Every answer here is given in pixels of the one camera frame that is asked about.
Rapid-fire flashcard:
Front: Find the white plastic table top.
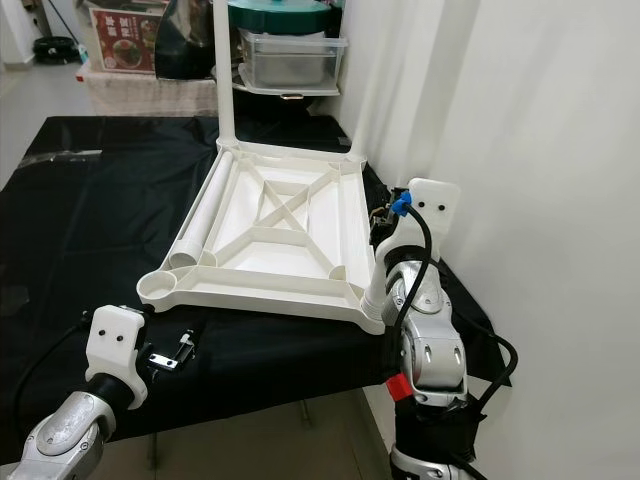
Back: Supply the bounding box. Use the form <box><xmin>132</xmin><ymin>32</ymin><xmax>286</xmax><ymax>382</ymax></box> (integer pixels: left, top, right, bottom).
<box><xmin>138</xmin><ymin>138</ymin><xmax>393</xmax><ymax>337</ymax></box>

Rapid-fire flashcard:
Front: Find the black table cloth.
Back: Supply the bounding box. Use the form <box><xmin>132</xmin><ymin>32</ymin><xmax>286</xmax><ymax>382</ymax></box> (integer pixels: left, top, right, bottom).
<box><xmin>0</xmin><ymin>115</ymin><xmax>513</xmax><ymax>468</ymax></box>

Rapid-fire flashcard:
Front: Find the clear plastic container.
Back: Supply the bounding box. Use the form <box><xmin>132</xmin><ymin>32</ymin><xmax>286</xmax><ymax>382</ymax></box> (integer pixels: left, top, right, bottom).
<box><xmin>237</xmin><ymin>30</ymin><xmax>350</xmax><ymax>99</ymax></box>

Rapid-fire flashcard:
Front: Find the clear tape strip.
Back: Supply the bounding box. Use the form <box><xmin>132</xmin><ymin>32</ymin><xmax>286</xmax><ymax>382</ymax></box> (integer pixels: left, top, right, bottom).
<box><xmin>18</xmin><ymin>150</ymin><xmax>103</xmax><ymax>167</ymax></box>

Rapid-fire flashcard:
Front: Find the green pot with lid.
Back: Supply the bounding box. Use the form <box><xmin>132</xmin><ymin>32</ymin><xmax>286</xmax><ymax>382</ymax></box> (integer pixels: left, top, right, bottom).
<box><xmin>227</xmin><ymin>0</ymin><xmax>334</xmax><ymax>37</ymax></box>

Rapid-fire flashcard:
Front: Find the beige patterned cloth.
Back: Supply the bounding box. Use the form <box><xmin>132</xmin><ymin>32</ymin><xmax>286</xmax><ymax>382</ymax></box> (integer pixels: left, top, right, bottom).
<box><xmin>80</xmin><ymin>75</ymin><xmax>222</xmax><ymax>120</ymax></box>

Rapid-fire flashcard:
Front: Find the black plastic bag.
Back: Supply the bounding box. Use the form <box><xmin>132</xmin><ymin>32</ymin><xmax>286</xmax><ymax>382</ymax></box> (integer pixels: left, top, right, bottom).
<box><xmin>155</xmin><ymin>0</ymin><xmax>217</xmax><ymax>82</ymax></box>

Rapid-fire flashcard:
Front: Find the red printed food box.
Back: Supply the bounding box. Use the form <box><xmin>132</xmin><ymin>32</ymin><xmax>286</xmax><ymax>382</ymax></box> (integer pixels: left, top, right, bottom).
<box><xmin>90</xmin><ymin>8</ymin><xmax>162</xmax><ymax>74</ymax></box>

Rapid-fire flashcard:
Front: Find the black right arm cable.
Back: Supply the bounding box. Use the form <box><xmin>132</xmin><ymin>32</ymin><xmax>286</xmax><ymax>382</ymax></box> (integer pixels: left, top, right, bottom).
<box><xmin>398</xmin><ymin>195</ymin><xmax>522</xmax><ymax>413</ymax></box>

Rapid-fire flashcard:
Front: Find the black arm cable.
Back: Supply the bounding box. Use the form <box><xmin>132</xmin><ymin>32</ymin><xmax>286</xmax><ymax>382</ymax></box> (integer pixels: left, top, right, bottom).
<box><xmin>15</xmin><ymin>313</ymin><xmax>98</xmax><ymax>463</ymax></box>
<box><xmin>398</xmin><ymin>195</ymin><xmax>522</xmax><ymax>413</ymax></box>

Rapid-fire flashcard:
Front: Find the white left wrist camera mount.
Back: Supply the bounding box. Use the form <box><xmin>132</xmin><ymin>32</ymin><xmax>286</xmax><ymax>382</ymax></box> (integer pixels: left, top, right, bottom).
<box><xmin>87</xmin><ymin>305</ymin><xmax>152</xmax><ymax>411</ymax></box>

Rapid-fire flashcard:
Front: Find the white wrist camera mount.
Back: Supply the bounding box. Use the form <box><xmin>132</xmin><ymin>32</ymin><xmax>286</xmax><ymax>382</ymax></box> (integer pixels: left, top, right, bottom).
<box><xmin>87</xmin><ymin>305</ymin><xmax>152</xmax><ymax>411</ymax></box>
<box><xmin>389</xmin><ymin>178</ymin><xmax>462</xmax><ymax>258</ymax></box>

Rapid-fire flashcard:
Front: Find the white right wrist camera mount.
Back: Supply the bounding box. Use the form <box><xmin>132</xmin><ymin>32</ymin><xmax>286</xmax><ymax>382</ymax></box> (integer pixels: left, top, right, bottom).
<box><xmin>389</xmin><ymin>178</ymin><xmax>462</xmax><ymax>258</ymax></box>

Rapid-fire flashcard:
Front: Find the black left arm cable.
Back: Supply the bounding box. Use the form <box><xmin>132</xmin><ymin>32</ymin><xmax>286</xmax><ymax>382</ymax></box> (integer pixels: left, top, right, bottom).
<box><xmin>15</xmin><ymin>313</ymin><xmax>98</xmax><ymax>463</ymax></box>

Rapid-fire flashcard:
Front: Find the coiled black hose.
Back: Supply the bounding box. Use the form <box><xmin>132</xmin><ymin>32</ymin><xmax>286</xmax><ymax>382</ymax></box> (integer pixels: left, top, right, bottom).
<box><xmin>31</xmin><ymin>38</ymin><xmax>81</xmax><ymax>67</ymax></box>

